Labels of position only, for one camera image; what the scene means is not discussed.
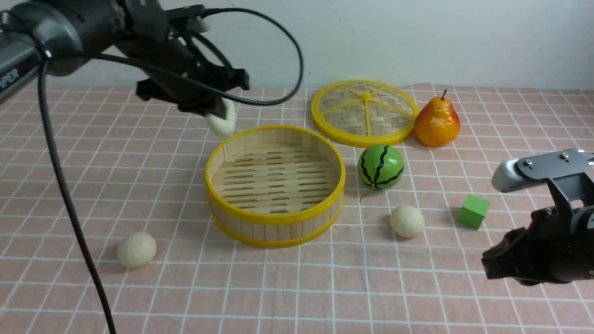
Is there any pink grid tablecloth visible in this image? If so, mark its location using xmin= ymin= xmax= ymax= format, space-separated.
xmin=0 ymin=83 xmax=594 ymax=334

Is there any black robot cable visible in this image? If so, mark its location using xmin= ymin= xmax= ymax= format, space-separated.
xmin=36 ymin=7 xmax=304 ymax=334

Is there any bamboo steamer tray yellow rim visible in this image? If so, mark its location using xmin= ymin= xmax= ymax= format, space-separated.
xmin=205 ymin=125 xmax=346 ymax=249

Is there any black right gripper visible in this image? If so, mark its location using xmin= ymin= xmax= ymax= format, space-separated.
xmin=481 ymin=206 xmax=594 ymax=287

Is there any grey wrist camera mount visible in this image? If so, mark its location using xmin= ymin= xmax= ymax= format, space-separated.
xmin=491 ymin=148 xmax=593 ymax=214

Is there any green cube block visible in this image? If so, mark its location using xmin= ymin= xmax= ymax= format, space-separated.
xmin=456 ymin=194 xmax=491 ymax=230

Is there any green toy watermelon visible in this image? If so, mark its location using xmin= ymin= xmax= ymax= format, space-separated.
xmin=358 ymin=145 xmax=405 ymax=190

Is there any cream steamed bun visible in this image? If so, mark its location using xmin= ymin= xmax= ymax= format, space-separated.
xmin=205 ymin=98 xmax=236 ymax=137
xmin=116 ymin=232 xmax=157 ymax=270
xmin=389 ymin=205 xmax=425 ymax=238

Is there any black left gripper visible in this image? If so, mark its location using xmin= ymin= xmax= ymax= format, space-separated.
xmin=116 ymin=0 xmax=249 ymax=116

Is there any bamboo steamer lid yellow rim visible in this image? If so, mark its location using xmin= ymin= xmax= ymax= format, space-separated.
xmin=310 ymin=80 xmax=420 ymax=148

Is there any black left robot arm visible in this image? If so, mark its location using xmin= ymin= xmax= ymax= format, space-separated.
xmin=1 ymin=0 xmax=250 ymax=101

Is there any orange toy pear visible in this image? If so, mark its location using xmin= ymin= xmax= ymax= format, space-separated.
xmin=414 ymin=89 xmax=461 ymax=148

